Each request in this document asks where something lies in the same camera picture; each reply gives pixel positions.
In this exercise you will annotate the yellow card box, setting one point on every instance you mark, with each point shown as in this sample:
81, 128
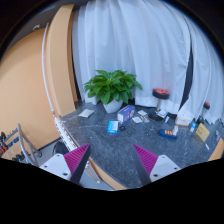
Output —
202, 132

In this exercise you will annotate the metal chair frame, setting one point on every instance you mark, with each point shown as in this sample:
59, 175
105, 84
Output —
30, 152

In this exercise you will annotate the blue power strip orange sockets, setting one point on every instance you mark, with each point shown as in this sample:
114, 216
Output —
167, 134

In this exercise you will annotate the clear plastic bag packet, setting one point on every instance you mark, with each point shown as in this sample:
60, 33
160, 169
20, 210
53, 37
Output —
86, 113

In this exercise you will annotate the white charger plug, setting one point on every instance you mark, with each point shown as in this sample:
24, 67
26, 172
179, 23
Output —
175, 130

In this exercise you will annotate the white blue bottle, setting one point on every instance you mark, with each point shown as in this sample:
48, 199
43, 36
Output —
193, 126

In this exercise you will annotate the small blue box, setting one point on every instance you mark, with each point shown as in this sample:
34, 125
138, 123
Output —
112, 127

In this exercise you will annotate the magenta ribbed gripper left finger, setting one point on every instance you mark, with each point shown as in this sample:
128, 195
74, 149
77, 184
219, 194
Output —
69, 166

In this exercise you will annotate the green potted plant white pot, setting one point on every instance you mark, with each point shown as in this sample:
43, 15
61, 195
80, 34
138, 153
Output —
112, 88

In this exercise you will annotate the small white packet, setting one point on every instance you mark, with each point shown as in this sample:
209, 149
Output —
137, 120

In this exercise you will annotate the white curtain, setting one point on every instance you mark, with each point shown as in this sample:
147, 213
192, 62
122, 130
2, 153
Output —
157, 43

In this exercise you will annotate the purple and white box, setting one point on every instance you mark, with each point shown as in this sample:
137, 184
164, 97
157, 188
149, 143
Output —
125, 114

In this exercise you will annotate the red and black stool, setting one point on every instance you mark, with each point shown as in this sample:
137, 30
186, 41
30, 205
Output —
160, 94

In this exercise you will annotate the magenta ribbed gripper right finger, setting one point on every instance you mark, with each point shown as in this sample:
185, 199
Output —
151, 167

